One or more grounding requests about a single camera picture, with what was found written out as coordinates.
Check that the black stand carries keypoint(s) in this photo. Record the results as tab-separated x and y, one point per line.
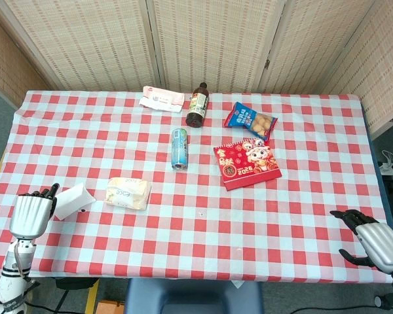
388	301

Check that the blue padded chair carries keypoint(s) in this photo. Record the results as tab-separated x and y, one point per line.
193	296

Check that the red 2026 desk calendar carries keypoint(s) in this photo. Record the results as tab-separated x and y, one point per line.
247	163

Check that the pink wet wipes pack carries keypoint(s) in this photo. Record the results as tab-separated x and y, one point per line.
162	99

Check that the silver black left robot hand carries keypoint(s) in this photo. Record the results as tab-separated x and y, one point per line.
29	214

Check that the orange box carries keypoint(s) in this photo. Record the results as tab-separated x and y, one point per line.
110	308

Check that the woven folding screen panel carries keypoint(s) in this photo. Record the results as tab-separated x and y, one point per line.
380	75
10	59
216	42
311	49
85	42

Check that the brown glass bottle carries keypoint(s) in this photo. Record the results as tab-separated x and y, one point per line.
197	108

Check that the white tissue sheet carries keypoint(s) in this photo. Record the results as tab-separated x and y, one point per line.
73	201

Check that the blue drink can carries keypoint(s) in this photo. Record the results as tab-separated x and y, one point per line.
179	148

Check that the blue snack bag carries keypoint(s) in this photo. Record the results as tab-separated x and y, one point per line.
249	119

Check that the red white checkered tablecloth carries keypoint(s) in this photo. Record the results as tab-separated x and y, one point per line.
196	235

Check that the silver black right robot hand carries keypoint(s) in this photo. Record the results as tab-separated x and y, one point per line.
380	242

